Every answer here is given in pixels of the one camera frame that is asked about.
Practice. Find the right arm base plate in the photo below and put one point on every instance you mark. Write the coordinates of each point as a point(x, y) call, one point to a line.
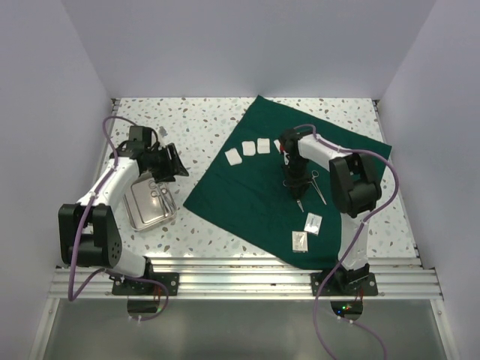
point(340, 285)

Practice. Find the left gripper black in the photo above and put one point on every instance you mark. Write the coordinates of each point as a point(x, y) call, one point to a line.
point(173, 165)

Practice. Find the white sterile packet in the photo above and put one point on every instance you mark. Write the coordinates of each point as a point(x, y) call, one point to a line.
point(313, 223)

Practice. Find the large steel surgical scissors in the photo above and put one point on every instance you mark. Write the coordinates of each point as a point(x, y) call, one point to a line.
point(169, 205)

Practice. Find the steel scissors medium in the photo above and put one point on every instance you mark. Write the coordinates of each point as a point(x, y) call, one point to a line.
point(300, 205)

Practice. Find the stainless steel instrument tray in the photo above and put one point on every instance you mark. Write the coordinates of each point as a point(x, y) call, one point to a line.
point(142, 213)

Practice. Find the aluminium rail frame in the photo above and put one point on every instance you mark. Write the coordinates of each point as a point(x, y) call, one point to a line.
point(265, 278)

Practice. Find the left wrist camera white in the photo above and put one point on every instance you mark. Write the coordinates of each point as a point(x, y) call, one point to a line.
point(162, 131)

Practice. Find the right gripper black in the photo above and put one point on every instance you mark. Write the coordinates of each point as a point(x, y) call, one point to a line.
point(301, 183)

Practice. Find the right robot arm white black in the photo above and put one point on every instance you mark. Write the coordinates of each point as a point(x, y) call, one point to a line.
point(354, 186)

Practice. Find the green surgical drape cloth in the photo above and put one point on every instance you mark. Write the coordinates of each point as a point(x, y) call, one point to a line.
point(249, 200)

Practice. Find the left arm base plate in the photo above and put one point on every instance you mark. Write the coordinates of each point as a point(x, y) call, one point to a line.
point(166, 283)

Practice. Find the white gauze pad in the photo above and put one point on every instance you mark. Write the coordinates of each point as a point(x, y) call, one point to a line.
point(278, 145)
point(263, 146)
point(233, 157)
point(248, 148)

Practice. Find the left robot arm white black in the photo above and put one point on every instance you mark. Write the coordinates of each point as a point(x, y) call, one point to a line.
point(89, 236)

